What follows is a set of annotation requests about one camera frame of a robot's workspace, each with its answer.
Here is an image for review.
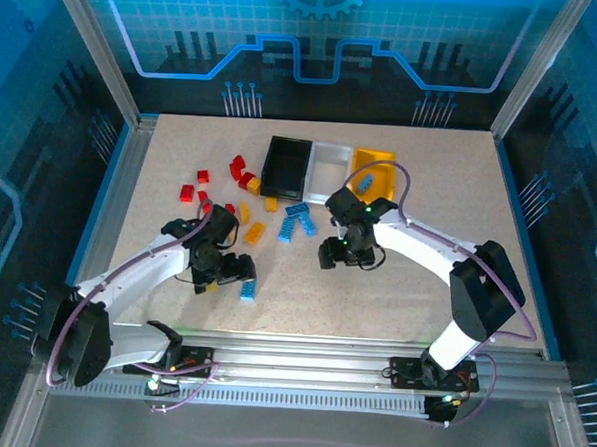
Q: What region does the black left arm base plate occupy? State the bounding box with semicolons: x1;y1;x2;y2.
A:
121;342;219;380

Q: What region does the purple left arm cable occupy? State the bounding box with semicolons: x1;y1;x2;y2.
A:
43;193;230;417

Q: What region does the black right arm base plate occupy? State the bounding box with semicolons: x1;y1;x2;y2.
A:
387;355;482;394

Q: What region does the aluminium frame post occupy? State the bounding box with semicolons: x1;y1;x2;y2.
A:
37;0;164;130
488;0;596;146

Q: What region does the slotted aluminium cable duct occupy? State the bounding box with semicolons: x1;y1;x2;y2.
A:
48;375;431;418

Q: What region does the thin black right gripper cable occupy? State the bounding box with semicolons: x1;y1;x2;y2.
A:
353;241;388;274

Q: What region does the blue table edge strip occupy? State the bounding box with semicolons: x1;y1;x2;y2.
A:
484;136;574;362
66;120;135;296

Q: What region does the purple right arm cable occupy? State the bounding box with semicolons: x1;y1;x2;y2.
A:
330;158;548;435

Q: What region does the white plastic container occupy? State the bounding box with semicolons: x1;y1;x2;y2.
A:
303;141;357;207

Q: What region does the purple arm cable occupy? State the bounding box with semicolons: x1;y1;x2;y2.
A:
43;193;230;417
330;158;548;435

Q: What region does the yellow plastic container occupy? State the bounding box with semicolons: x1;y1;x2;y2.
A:
347;145;400;203

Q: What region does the blue circuit print panel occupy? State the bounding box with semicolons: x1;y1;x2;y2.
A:
486;0;597;447
0;0;136;447

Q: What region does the grey metal panel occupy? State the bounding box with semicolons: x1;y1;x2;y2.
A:
30;394;569;447

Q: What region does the blue gear print panel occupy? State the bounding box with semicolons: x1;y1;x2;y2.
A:
66;0;587;137

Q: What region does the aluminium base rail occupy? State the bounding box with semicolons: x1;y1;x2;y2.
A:
32;319;573;403

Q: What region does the black plastic container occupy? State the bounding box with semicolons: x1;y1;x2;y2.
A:
259;135;314;203

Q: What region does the aluminium side rail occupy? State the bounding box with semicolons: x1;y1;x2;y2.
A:
60;111;160;337

